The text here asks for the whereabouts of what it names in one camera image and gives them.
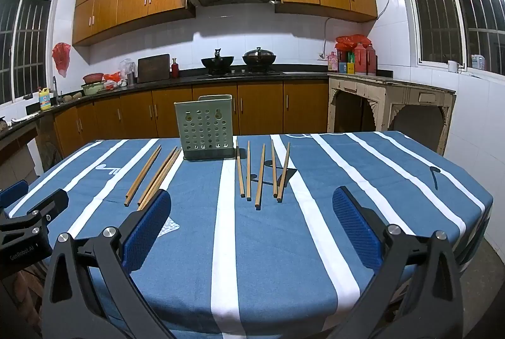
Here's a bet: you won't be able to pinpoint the red plastic bag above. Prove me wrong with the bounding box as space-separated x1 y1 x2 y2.
52 42 72 78

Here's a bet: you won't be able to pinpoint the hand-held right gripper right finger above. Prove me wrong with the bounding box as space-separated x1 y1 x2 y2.
327 186 465 339

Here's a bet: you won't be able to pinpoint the blue white striped tablecloth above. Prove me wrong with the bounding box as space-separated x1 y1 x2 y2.
8 130 495 339

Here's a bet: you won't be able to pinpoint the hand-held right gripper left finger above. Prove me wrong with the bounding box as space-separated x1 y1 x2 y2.
40 188 177 339

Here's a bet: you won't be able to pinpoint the wooden base cabinets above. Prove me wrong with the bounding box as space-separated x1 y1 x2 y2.
53 80 330 159

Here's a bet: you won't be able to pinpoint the green enamel pot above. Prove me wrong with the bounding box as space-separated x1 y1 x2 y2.
81 82 106 96

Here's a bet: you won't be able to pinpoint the dark wooden cutting board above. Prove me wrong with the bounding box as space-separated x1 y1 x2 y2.
137 55 171 84

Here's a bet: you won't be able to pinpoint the red oil bottle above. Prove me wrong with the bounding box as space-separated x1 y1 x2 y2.
353 42 368 76
366 44 378 76

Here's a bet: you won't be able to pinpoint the gas stove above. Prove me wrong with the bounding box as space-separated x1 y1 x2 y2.
195 68 285 79

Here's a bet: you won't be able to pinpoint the black kitchen countertop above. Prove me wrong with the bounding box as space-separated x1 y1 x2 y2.
0 64 395 134

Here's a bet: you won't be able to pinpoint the black wok with lid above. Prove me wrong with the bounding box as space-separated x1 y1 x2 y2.
242 47 277 72

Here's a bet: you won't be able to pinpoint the metal faucet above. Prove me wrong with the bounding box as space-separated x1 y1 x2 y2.
52 76 64 105

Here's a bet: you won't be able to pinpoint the worn beige side table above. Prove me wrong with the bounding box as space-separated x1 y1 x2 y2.
327 72 457 156

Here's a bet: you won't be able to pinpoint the green perforated utensil holder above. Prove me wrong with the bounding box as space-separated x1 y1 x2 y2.
175 94 234 163

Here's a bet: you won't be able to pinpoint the large barred window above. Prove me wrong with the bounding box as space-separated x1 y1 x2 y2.
398 0 505 73

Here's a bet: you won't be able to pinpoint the red bag over bottles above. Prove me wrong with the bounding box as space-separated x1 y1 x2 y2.
335 34 372 51

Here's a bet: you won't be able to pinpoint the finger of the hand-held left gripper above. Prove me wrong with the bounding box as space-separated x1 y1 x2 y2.
0 188 70 245
0 180 29 209

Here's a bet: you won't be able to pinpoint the white wall cable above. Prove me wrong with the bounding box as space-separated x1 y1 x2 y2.
323 17 337 58

